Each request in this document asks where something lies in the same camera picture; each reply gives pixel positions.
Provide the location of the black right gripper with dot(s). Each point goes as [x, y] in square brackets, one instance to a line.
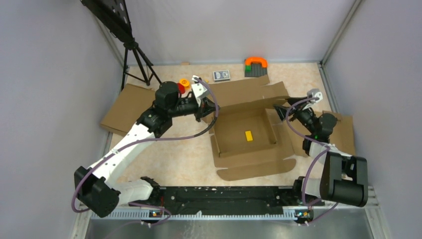
[296, 111]

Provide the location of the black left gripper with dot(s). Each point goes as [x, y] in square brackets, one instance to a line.
[206, 107]

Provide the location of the large cardboard box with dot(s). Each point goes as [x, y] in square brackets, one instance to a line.
[248, 105]

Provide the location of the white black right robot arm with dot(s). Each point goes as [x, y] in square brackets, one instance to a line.
[333, 175]

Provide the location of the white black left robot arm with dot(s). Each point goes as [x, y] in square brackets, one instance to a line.
[97, 186]

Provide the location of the folded brown cardboard box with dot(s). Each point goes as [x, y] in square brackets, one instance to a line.
[129, 105]

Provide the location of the small red toy piece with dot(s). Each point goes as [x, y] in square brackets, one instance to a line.
[184, 85]

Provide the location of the small yellow block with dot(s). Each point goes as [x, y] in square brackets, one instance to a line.
[249, 136]

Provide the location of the orange green grey toy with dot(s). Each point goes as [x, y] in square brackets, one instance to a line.
[255, 67]

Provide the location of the flat cardboard blank at right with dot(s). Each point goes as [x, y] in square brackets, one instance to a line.
[342, 136]

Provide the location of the black tripod stand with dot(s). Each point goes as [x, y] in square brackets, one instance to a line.
[114, 15]

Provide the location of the aluminium frame rail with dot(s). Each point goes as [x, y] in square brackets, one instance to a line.
[324, 220]

